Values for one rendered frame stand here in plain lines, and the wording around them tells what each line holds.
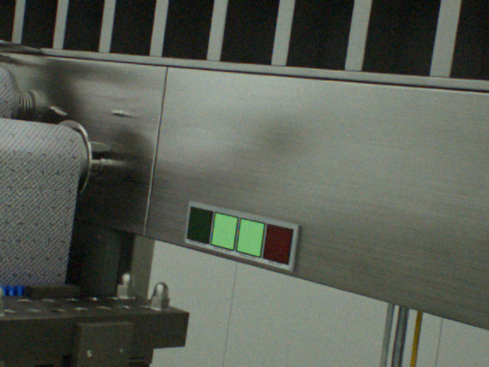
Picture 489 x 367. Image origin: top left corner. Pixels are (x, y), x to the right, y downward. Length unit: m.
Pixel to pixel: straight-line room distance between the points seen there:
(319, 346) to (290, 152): 3.10
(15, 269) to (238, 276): 3.25
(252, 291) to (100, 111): 3.04
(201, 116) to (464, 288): 0.58
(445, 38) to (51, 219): 0.76
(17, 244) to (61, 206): 0.10
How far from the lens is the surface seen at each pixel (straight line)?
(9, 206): 1.78
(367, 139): 1.50
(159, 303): 1.78
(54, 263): 1.85
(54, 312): 1.67
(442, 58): 1.45
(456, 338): 4.22
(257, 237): 1.62
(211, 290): 5.13
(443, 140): 1.42
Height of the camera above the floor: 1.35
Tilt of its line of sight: 3 degrees down
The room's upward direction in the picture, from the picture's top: 8 degrees clockwise
